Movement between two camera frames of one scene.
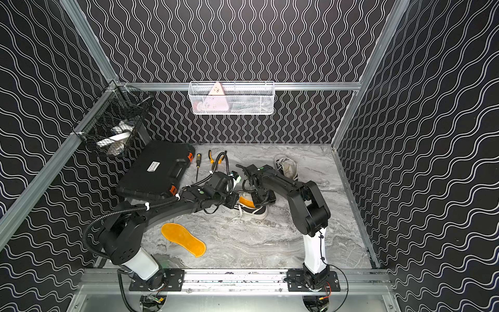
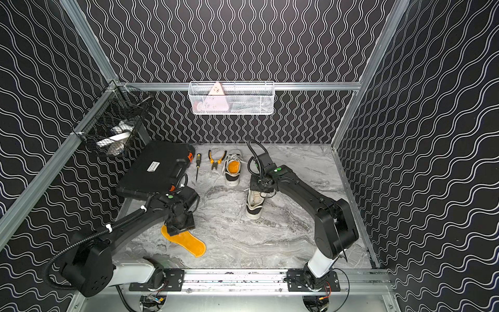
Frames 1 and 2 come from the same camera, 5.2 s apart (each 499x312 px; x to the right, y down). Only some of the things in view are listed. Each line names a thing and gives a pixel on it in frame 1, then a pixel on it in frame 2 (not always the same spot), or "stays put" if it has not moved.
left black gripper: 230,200 -> 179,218
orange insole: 179,235 stays put
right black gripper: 270,200 -> 253,185
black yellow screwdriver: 199,158 stays put
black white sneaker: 286,166 -> 255,203
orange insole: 247,202 -> 233,166
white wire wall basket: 232,97 stays put
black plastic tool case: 155,169 stays put
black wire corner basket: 110,127 stays put
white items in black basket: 115,144 stays put
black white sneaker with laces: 246,208 -> 232,168
